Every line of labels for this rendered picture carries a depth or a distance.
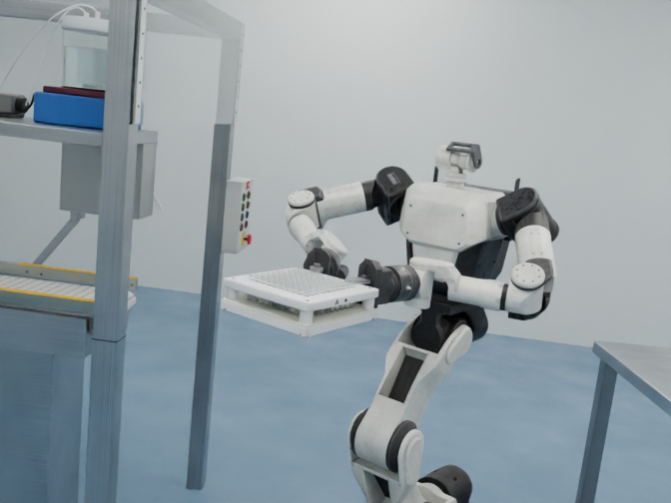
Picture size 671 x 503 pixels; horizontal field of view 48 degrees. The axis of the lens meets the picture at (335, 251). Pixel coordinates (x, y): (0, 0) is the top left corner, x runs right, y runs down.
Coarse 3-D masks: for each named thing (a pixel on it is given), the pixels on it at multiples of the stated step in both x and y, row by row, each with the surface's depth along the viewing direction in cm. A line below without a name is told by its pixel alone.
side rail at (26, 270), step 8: (0, 264) 210; (8, 264) 210; (16, 264) 210; (0, 272) 211; (8, 272) 210; (16, 272) 210; (24, 272) 210; (32, 272) 210; (40, 272) 210; (48, 272) 209; (56, 272) 209; (64, 272) 209; (72, 272) 209; (80, 272) 208; (64, 280) 209; (72, 280) 209; (80, 280) 209; (88, 280) 209; (136, 280) 207; (136, 288) 208
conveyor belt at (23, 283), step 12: (0, 276) 208; (12, 276) 210; (24, 288) 199; (36, 288) 200; (48, 288) 201; (60, 288) 203; (72, 288) 204; (84, 288) 205; (132, 300) 205; (60, 312) 184; (72, 312) 183
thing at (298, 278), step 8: (280, 272) 169; (288, 272) 171; (296, 272) 171; (304, 272) 173; (272, 280) 162; (280, 280) 162; (288, 280) 162; (296, 280) 164; (304, 280) 164; (312, 280) 165; (320, 280) 166; (328, 280) 166; (336, 280) 168; (304, 288) 157; (312, 288) 158
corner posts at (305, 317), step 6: (228, 288) 163; (228, 294) 164; (234, 294) 164; (366, 300) 167; (372, 300) 168; (366, 306) 167; (372, 306) 168; (300, 312) 151; (306, 312) 150; (312, 312) 151; (300, 318) 151; (306, 318) 151; (312, 318) 151
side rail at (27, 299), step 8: (0, 296) 183; (8, 296) 182; (16, 296) 182; (24, 296) 182; (32, 296) 182; (40, 296) 182; (48, 296) 181; (24, 304) 182; (32, 304) 182; (40, 304) 182; (48, 304) 182; (56, 304) 182; (64, 304) 181; (72, 304) 181; (80, 304) 181; (88, 304) 181; (80, 312) 181; (88, 312) 181
